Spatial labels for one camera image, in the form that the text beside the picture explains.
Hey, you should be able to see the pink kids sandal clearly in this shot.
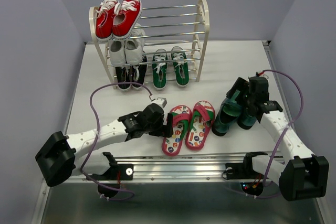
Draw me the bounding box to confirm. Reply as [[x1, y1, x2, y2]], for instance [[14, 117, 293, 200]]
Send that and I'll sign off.
[[185, 100, 215, 151], [162, 105, 192, 156]]

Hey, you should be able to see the green metallic loafer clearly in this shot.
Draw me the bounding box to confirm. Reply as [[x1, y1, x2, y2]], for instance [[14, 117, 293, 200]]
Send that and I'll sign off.
[[237, 104, 258, 130], [212, 90, 243, 136]]

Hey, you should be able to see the green canvas sneaker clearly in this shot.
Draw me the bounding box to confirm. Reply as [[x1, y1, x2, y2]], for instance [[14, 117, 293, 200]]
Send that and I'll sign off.
[[152, 49, 168, 90], [171, 46, 190, 87]]

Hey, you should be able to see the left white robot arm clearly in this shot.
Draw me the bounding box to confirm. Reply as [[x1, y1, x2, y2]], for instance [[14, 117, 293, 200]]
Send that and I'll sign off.
[[35, 102, 173, 187]]

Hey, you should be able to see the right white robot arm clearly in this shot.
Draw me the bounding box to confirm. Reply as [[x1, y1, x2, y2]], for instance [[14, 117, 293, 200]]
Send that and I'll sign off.
[[222, 76, 329, 201]]

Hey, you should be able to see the cream shoe shelf with rods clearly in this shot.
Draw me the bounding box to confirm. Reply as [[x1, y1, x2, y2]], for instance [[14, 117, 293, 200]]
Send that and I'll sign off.
[[89, 0, 210, 88]]

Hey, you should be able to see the right black sneaker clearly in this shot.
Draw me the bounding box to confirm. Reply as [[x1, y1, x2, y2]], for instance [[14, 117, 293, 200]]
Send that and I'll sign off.
[[131, 55, 148, 90]]

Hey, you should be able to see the black sneaker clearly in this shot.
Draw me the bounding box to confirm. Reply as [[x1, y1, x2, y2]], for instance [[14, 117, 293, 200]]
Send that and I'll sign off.
[[115, 66, 130, 91], [131, 55, 148, 90]]

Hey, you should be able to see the left black sneaker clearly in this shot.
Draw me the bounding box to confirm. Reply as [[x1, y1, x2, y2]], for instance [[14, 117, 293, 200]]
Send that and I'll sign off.
[[115, 66, 130, 91]]

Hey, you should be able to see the right white sneaker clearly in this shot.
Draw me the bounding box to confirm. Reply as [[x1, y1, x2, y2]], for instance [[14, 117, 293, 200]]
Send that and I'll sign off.
[[124, 28, 145, 65]]

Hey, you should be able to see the white sneaker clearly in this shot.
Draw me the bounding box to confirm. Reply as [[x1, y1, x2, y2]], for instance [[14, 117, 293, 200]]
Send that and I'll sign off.
[[109, 40, 126, 67], [124, 28, 145, 65]]

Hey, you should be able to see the left white sneaker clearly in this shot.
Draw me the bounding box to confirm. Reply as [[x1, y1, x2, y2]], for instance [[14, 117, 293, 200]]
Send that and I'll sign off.
[[109, 40, 126, 67]]

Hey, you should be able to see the right red canvas sneaker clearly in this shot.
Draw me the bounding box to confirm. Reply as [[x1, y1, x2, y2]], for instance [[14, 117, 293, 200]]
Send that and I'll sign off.
[[112, 0, 142, 39]]

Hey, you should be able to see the red canvas sneaker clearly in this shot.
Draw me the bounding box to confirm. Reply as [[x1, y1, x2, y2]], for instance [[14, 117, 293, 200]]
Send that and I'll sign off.
[[94, 0, 118, 42], [112, 0, 142, 39]]

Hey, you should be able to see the left red canvas sneaker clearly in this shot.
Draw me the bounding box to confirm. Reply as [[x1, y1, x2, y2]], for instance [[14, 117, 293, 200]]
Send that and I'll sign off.
[[94, 0, 118, 42]]

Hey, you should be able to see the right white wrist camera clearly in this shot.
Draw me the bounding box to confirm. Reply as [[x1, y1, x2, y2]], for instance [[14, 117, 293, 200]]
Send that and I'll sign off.
[[256, 71, 269, 79]]

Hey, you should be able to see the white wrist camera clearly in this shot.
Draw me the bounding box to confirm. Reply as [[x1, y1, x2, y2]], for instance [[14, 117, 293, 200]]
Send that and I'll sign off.
[[256, 71, 269, 79], [151, 98, 167, 108]]

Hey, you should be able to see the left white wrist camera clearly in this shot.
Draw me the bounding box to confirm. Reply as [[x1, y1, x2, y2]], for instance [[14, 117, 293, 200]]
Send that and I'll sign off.
[[151, 98, 167, 108]]

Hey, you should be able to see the aluminium mounting rail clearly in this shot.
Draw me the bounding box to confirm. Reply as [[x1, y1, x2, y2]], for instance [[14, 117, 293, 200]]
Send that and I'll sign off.
[[44, 155, 289, 184]]

